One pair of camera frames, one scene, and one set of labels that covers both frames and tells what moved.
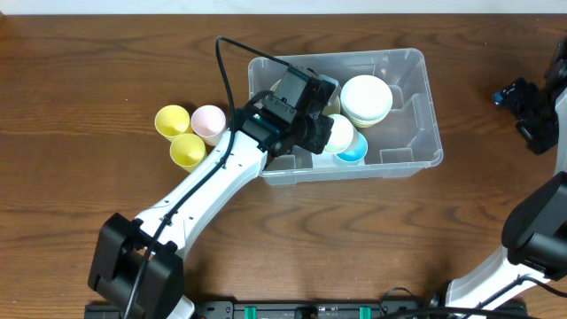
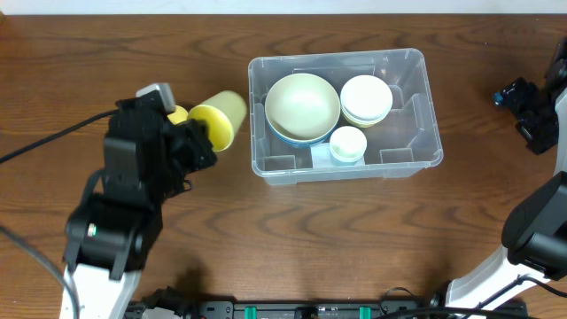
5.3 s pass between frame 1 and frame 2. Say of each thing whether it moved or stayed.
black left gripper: moved
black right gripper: stayed
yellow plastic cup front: moved
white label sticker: stayed
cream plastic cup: moved
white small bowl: stayed
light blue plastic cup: moved
